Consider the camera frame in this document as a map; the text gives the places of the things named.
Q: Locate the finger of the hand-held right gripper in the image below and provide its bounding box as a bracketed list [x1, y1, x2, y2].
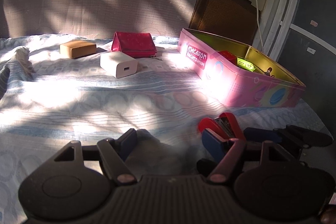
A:
[244, 125, 333, 159]

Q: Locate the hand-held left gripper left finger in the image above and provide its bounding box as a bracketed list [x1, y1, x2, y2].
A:
[54, 129, 137, 186]

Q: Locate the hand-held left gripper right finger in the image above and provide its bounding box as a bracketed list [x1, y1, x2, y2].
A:
[202, 128, 300, 184]

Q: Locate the red stapler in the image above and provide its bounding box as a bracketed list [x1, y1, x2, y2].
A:
[198, 112, 247, 142]

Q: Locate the pink tin box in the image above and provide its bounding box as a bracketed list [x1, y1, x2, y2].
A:
[177, 28, 307, 108]

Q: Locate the green snack packet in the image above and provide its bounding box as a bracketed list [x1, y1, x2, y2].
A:
[237, 56, 256, 72]

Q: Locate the small red box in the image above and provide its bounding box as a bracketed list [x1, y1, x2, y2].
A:
[217, 50, 238, 65]

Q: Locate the light blue patterned bed sheet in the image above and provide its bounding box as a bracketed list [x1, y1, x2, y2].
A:
[0, 34, 336, 224]

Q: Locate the white charger block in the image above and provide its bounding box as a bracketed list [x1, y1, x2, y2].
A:
[100, 51, 139, 79]

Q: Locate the magenta wallet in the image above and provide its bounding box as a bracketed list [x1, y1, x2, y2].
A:
[110, 31, 163, 60]

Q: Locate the small tan box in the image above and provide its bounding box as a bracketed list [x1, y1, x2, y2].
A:
[59, 40, 97, 59]

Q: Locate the brown woven case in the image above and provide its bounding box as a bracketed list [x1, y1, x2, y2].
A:
[189, 0, 261, 46]

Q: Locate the glass door panel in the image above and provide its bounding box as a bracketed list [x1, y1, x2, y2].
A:
[273, 0, 336, 135]

